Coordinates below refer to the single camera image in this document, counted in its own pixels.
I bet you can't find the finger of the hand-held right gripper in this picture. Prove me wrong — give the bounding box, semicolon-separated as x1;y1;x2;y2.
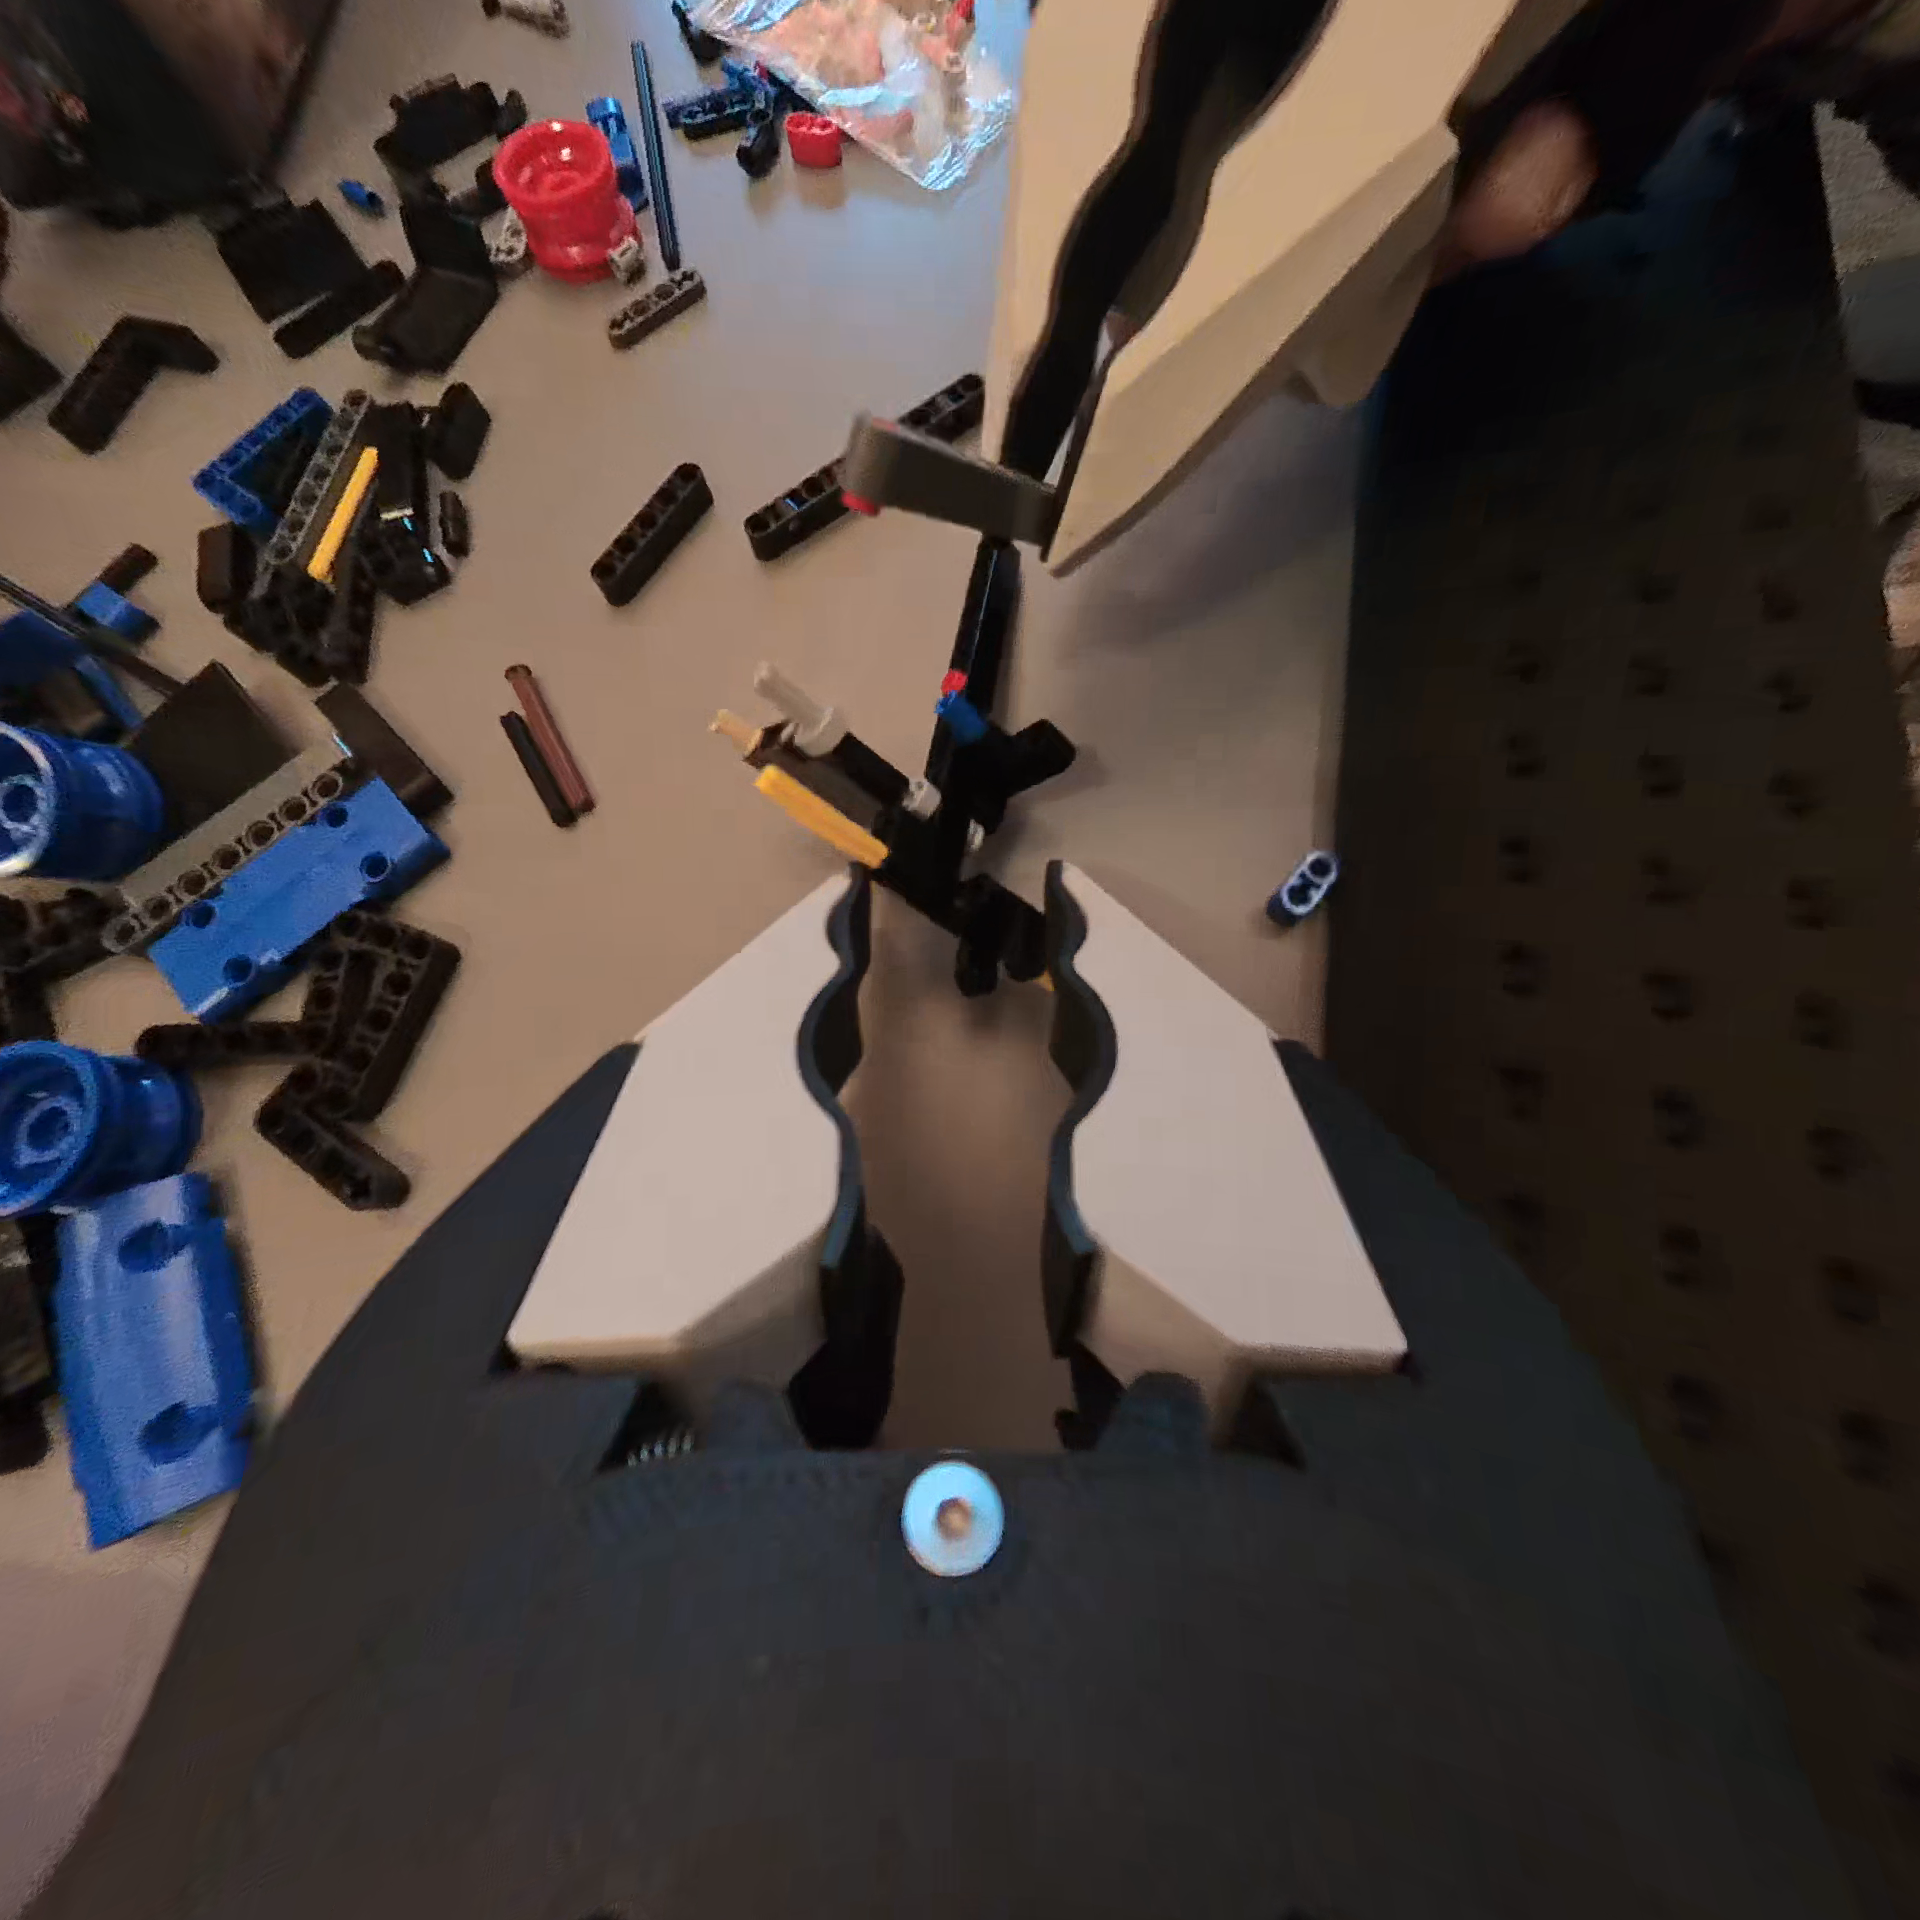
979;0;1249;471
1042;0;1568;576

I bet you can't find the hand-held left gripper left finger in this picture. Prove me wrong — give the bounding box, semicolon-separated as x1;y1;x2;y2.
502;863;905;1448

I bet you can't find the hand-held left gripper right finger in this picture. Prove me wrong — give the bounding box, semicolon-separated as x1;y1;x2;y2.
1042;860;1412;1448

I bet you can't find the grey thin toy beam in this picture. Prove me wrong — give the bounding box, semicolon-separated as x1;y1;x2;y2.
843;415;1059;544

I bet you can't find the black toy brick assembly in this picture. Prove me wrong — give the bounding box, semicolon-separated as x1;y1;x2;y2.
709;533;1080;999

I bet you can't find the black toy beam with pins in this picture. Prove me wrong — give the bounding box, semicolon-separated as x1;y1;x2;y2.
745;375;988;565

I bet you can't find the person's right hand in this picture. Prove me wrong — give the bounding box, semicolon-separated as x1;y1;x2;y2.
1430;96;1604;288

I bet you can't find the clear plastic parts bag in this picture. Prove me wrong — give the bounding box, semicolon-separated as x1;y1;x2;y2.
681;0;1021;193

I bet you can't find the black and blue pin cluster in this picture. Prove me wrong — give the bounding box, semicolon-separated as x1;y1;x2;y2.
661;60;797;179

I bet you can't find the long dark toy axle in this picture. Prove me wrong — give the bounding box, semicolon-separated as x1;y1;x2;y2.
630;41;683;273

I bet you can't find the short grey toy beam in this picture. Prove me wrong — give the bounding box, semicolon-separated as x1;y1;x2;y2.
608;267;710;349

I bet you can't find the blue flat toy panel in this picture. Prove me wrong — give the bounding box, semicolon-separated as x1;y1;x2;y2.
146;780;452;1024

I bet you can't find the red toy wheel hub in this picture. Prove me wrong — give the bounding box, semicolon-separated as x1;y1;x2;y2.
491;119;645;288

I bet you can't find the black dimpled mat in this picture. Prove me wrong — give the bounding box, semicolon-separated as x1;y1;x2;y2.
1329;104;1920;1920

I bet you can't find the black studded toy beam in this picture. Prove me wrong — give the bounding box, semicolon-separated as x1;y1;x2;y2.
316;680;454;819

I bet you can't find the short black toy beam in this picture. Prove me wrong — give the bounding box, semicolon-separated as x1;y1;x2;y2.
590;461;713;605

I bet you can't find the blue curved toy panel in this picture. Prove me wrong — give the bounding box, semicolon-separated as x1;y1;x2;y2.
53;1173;256;1550

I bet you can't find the grey studded toy beam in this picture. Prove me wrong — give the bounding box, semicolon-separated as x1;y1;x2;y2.
104;756;361;952

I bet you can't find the black connector cluster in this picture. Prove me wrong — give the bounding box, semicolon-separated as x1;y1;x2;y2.
372;76;530;196

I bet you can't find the black panel with tab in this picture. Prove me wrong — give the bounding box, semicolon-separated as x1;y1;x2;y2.
353;201;506;377

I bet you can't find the dark triangular toy panel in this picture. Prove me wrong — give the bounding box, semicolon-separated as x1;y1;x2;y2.
120;661;308;841

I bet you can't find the pile of black toy beams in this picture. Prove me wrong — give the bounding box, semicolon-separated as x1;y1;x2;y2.
195;381;493;687

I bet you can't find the yellow toy axle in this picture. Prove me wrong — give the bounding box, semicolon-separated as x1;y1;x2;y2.
307;447;381;579

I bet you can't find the black square toy panel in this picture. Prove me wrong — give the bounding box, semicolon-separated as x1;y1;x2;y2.
210;193;368;325

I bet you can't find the thin black toy axle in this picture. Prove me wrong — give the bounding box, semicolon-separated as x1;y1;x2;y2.
0;566;190;695

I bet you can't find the blue angled toy beam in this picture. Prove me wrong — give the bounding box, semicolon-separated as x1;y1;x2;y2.
192;385;336;539

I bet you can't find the toy truck set box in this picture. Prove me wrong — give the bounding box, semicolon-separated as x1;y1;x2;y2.
0;0;338;225

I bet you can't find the black angled toy beam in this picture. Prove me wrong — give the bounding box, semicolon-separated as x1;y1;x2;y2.
45;316;221;457
0;307;65;424

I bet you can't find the black angled toy frame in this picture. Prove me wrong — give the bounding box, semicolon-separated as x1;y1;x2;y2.
136;907;464;1213

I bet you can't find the black and blue frame assembly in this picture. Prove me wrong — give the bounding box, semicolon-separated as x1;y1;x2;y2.
0;608;144;735

